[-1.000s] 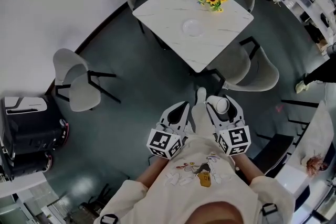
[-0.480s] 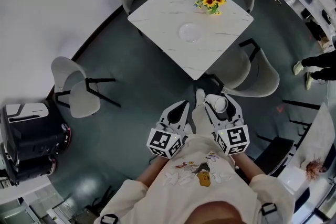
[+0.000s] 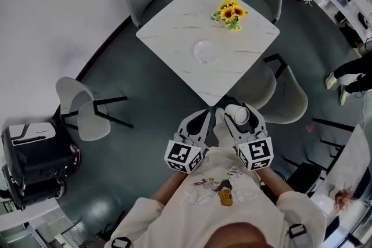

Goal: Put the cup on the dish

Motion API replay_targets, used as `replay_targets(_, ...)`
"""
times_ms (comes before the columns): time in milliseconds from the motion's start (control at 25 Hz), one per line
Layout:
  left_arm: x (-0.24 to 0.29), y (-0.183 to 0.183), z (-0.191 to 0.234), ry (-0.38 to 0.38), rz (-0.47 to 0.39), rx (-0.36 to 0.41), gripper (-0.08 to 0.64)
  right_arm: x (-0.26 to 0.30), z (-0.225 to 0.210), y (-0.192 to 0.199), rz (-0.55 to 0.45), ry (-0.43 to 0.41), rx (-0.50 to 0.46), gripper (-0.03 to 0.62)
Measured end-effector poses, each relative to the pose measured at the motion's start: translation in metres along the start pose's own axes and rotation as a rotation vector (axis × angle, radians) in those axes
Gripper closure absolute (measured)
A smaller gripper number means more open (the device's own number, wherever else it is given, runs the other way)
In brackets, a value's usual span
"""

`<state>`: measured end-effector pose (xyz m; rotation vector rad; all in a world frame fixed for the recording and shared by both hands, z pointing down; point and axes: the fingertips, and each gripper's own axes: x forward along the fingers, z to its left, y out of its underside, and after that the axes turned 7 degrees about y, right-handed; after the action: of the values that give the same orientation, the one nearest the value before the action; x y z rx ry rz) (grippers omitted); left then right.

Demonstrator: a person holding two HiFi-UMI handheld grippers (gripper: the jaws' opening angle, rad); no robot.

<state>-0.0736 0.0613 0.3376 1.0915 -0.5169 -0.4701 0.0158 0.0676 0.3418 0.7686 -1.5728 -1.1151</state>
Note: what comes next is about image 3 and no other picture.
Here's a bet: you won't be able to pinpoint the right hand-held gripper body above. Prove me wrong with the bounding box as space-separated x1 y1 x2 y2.
234 130 274 172

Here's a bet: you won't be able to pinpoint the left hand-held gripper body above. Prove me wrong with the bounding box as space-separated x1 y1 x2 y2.
164 132 208 174

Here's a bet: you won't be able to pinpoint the white cup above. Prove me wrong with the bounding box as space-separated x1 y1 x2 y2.
225 103 251 125

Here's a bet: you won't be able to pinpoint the person's right forearm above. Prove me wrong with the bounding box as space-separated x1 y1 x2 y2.
255 167 295 207

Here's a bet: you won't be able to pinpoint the person's left forearm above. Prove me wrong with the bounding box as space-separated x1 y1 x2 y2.
150 167 191 204

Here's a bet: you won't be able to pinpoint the white printed sweatshirt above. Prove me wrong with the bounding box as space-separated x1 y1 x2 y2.
111 146 328 248

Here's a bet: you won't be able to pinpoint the dried brown flower bunch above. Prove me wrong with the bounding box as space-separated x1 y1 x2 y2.
333 186 356 212

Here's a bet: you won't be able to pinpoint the white shell chair black legs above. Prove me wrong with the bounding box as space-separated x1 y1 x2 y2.
55 76 135 142

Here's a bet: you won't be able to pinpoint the yellow sunflower bouquet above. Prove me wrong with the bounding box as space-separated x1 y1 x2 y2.
210 0 249 33

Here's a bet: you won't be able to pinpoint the black wheeled machine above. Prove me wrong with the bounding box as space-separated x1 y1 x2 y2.
0 121 83 211

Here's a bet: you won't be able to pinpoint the black frame chair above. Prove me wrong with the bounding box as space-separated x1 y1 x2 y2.
282 117 356 193

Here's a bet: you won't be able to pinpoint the black backpack strap buckle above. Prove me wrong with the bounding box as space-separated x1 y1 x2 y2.
111 236 132 248
288 223 307 239

